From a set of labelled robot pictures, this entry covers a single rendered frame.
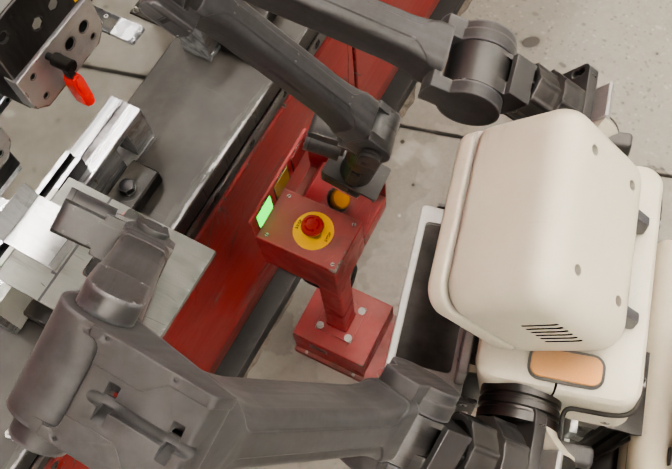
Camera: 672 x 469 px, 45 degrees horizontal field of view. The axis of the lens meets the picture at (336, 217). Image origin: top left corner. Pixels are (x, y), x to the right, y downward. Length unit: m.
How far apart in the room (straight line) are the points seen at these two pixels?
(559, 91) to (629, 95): 1.55
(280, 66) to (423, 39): 0.21
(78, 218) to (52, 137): 1.65
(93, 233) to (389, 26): 0.41
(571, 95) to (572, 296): 0.33
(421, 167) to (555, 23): 0.65
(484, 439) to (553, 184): 0.26
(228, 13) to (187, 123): 0.43
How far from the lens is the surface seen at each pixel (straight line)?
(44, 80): 1.10
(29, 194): 1.27
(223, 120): 1.40
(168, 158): 1.39
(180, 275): 1.15
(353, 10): 0.93
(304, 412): 0.59
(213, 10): 1.01
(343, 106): 1.12
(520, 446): 0.84
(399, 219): 2.25
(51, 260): 1.22
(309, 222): 1.36
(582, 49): 2.60
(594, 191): 0.78
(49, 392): 0.52
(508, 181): 0.78
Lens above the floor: 2.05
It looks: 65 degrees down
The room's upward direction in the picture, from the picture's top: 8 degrees counter-clockwise
